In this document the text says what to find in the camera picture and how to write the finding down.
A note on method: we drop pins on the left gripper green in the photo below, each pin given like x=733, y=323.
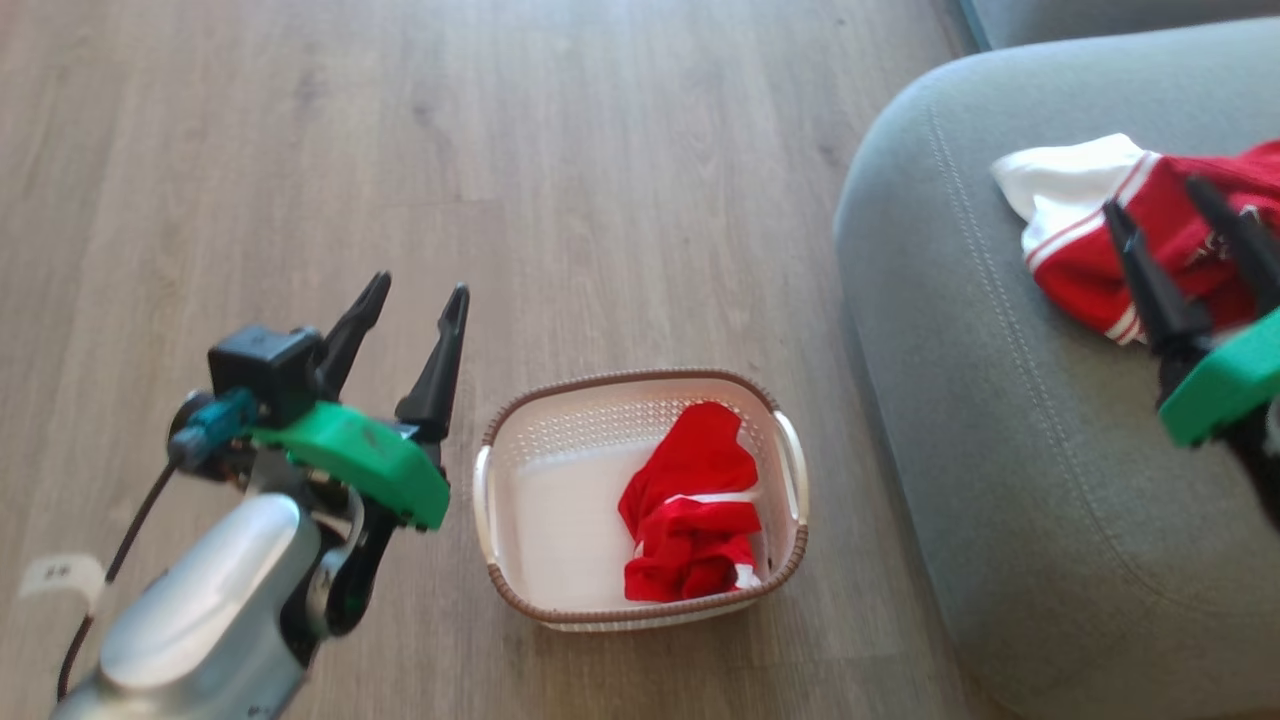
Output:
x=370, y=460

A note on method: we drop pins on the red jersey white sleeve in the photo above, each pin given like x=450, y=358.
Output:
x=1075, y=190

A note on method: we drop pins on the white laundry basket brown rim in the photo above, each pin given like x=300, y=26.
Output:
x=560, y=520

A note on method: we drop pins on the red shorts white stripes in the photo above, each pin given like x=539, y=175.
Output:
x=690, y=480

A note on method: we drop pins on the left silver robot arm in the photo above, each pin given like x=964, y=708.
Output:
x=200, y=610

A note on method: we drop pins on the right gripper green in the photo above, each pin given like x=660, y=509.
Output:
x=1225, y=385

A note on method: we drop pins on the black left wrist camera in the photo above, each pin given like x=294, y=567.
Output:
x=265, y=365

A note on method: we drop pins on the grey fabric sofa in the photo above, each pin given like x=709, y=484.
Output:
x=1000, y=450

